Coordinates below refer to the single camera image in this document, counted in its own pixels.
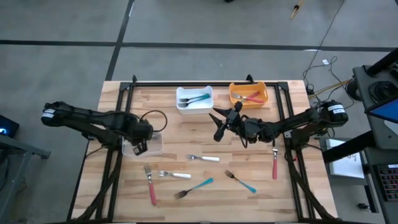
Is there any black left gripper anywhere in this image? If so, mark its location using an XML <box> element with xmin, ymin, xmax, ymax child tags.
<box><xmin>124</xmin><ymin>114</ymin><xmax>154</xmax><ymax>156</ymax></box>

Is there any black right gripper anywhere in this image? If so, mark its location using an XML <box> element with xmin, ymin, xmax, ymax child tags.
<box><xmin>208</xmin><ymin>101</ymin><xmax>271</xmax><ymax>144</ymax></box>

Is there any clear plastic bin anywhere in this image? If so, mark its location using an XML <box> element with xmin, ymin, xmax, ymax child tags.
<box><xmin>121</xmin><ymin>125</ymin><xmax>164</xmax><ymax>157</ymax></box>

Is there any white plastic bin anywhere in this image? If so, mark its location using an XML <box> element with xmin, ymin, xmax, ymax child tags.
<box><xmin>175</xmin><ymin>85</ymin><xmax>215</xmax><ymax>115</ymax></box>

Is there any yellow plastic bin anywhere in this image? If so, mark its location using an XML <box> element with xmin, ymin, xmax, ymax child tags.
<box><xmin>228</xmin><ymin>81</ymin><xmax>269</xmax><ymax>110</ymax></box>

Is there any grey metal stand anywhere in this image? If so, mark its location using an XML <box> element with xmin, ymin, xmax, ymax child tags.
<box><xmin>0</xmin><ymin>133</ymin><xmax>52</xmax><ymax>224</ymax></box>

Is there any yellow wooden stick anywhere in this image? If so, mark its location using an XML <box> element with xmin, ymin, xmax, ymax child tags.
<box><xmin>290</xmin><ymin>0</ymin><xmax>305</xmax><ymax>21</ymax></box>

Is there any black device with blue light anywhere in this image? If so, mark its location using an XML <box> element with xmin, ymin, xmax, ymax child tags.
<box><xmin>0</xmin><ymin>114</ymin><xmax>20</xmax><ymax>138</ymax></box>

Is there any white box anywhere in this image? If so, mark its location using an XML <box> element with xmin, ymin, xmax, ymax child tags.
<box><xmin>325</xmin><ymin>138</ymin><xmax>365</xmax><ymax>180</ymax></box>

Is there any dark grey equipment cart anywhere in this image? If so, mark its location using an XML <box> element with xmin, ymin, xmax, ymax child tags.
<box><xmin>322</xmin><ymin>46</ymin><xmax>398</xmax><ymax>224</ymax></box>

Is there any blue screen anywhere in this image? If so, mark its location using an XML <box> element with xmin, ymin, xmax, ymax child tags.
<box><xmin>364</xmin><ymin>98</ymin><xmax>398</xmax><ymax>124</ymax></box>

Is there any keyboard with red keys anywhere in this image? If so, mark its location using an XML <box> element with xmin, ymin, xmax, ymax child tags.
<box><xmin>375</xmin><ymin>164</ymin><xmax>398</xmax><ymax>202</ymax></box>

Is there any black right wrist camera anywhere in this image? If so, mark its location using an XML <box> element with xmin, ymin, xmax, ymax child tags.
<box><xmin>226</xmin><ymin>109</ymin><xmax>241</xmax><ymax>128</ymax></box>

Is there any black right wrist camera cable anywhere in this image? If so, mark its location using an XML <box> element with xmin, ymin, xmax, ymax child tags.
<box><xmin>238</xmin><ymin>123</ymin><xmax>279</xmax><ymax>149</ymax></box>

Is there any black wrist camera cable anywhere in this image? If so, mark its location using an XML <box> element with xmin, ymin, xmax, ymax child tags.
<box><xmin>140</xmin><ymin>110</ymin><xmax>169</xmax><ymax>134</ymax></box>
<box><xmin>238</xmin><ymin>123</ymin><xmax>279</xmax><ymax>149</ymax></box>

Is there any black left wrist camera cable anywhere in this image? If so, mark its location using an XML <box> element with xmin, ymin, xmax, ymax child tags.
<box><xmin>140</xmin><ymin>110</ymin><xmax>169</xmax><ymax>134</ymax></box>

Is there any black aluminium table frame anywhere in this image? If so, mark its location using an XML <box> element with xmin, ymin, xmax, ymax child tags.
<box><xmin>67</xmin><ymin>74</ymin><xmax>335</xmax><ymax>224</ymax></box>

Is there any yellow floor cable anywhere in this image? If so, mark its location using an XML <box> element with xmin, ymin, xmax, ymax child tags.
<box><xmin>316</xmin><ymin>79</ymin><xmax>351</xmax><ymax>95</ymax></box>

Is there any long black floor cable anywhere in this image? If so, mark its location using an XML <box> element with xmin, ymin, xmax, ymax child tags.
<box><xmin>305</xmin><ymin>0</ymin><xmax>346</xmax><ymax>73</ymax></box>

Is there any black cable coil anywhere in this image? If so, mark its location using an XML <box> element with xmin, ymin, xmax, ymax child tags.
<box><xmin>368</xmin><ymin>80</ymin><xmax>398</xmax><ymax>102</ymax></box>

